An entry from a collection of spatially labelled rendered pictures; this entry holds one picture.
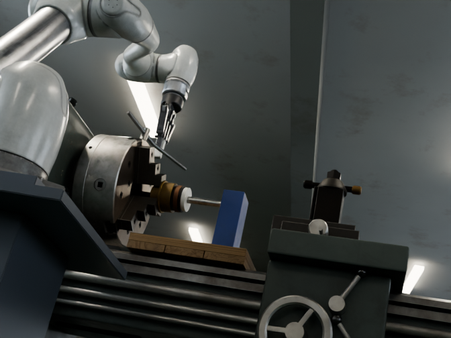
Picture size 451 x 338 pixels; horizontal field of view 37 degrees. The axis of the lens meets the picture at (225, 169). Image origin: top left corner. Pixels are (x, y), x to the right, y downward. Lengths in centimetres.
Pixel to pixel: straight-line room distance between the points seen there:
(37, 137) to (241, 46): 407
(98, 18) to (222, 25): 329
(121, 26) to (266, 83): 388
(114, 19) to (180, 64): 59
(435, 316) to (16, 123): 98
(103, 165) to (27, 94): 56
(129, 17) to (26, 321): 90
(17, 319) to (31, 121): 36
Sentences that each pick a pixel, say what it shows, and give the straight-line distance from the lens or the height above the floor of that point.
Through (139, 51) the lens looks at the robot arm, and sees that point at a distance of 216.
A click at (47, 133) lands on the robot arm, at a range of 133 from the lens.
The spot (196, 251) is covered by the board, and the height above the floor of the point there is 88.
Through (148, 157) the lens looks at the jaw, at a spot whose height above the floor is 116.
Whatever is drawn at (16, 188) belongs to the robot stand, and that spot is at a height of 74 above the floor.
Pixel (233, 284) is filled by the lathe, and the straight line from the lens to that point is 164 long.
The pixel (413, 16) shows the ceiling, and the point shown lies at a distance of 476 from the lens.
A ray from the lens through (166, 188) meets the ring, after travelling 190.
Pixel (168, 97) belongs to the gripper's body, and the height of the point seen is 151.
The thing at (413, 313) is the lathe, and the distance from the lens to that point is 161.
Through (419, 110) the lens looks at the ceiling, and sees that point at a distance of 575.
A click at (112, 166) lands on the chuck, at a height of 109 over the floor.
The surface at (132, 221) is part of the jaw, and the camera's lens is 186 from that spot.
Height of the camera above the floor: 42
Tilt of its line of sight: 23 degrees up
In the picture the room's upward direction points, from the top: 13 degrees clockwise
